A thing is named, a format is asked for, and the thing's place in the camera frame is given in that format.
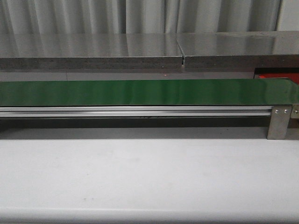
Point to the grey pleated curtain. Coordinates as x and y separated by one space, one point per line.
137 16

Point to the steel conveyor support bracket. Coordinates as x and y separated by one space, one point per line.
280 116

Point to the green conveyor belt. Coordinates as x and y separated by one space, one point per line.
150 92

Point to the grey stone counter left slab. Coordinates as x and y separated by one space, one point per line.
44 52

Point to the red plastic tray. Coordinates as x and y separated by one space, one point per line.
292 76

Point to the steel conveyor end plate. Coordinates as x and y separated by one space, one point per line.
294 117

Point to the aluminium conveyor side rail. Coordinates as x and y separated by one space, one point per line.
132 111

